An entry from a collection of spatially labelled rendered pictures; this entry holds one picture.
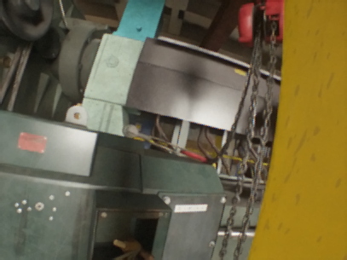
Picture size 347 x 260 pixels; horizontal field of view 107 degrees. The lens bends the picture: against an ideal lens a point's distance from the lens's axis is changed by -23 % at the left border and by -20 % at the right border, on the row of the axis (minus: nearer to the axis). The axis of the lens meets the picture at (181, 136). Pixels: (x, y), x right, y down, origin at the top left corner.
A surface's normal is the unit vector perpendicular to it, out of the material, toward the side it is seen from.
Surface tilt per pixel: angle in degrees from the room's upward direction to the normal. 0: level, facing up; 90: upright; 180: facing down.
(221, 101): 90
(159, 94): 90
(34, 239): 90
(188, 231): 90
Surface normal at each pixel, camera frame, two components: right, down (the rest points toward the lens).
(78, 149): 0.49, 0.04
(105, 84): 0.18, -0.03
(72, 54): 0.13, 0.19
